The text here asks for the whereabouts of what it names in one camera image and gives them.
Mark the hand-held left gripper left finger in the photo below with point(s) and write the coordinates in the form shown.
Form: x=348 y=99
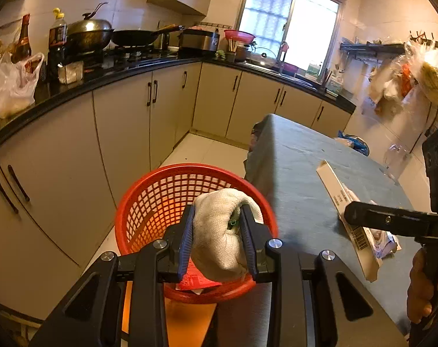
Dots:
x=184 y=238

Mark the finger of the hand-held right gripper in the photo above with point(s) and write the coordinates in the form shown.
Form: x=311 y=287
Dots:
x=385 y=219

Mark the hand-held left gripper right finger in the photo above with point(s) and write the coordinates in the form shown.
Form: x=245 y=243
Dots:
x=248 y=238

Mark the white knitted glove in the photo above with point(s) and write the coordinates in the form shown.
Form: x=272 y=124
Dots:
x=215 y=224

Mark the red carton box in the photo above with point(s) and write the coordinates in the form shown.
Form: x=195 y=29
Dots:
x=195 y=282

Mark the red plastic basket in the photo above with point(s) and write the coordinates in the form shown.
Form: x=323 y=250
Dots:
x=150 y=195

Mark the white carton box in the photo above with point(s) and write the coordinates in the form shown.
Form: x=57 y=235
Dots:
x=334 y=188

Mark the person's right hand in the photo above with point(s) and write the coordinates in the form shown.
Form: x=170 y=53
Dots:
x=419 y=289

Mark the crumpled pink white wrapper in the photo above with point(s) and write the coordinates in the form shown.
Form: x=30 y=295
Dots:
x=385 y=242

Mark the orange stool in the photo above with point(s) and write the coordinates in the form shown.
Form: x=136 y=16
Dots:
x=186 y=318

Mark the grey tablecloth table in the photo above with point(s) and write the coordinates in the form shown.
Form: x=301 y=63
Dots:
x=295 y=173

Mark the blue plastic bag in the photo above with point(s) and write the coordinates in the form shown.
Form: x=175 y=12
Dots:
x=354 y=144

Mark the hanging plastic bags bundle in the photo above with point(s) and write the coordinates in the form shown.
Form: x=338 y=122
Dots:
x=432 y=72

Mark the dark utensil holder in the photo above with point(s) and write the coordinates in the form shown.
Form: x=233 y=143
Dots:
x=328 y=79

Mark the beige kitchen base cabinets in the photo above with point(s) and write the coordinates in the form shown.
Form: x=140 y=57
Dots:
x=60 y=159

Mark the green liquid jug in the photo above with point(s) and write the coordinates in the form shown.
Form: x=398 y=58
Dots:
x=314 y=69

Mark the red bowl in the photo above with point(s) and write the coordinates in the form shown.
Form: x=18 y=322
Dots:
x=290 y=68

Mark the cup with chopsticks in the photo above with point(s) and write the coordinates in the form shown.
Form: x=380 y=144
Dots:
x=230 y=57

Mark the pot with glass lid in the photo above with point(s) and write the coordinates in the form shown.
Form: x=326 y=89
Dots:
x=264 y=56

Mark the brown cooking pot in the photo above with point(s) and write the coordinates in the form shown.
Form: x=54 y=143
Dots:
x=243 y=53

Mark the black kitchen countertop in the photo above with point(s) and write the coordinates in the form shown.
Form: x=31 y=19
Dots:
x=78 y=86

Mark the black gas stove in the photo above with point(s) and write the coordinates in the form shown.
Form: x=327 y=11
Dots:
x=132 y=56

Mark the kitchen window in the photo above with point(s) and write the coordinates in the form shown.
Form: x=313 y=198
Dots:
x=313 y=25

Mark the silver black rice cooker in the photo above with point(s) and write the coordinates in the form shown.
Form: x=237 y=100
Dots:
x=199 y=41

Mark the clear plastic container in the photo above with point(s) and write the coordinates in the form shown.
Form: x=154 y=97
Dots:
x=71 y=73

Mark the red plastic basin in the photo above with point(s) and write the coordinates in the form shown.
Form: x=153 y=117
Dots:
x=239 y=36

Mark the black frying pan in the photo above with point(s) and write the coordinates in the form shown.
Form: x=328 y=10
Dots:
x=132 y=38

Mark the metal wok with lid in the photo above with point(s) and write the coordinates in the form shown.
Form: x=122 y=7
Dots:
x=89 y=36

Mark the white plastic bag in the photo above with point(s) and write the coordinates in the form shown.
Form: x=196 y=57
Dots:
x=13 y=90

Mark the yellow capped soda bottle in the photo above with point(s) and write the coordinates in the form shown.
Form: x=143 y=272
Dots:
x=57 y=43

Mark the dark sauce bottle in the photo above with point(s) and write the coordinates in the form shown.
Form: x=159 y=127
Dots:
x=22 y=39

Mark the wall hook rail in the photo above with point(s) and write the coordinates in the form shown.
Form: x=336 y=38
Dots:
x=421 y=38

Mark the metal wall rack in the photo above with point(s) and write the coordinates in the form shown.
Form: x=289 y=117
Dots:
x=370 y=47

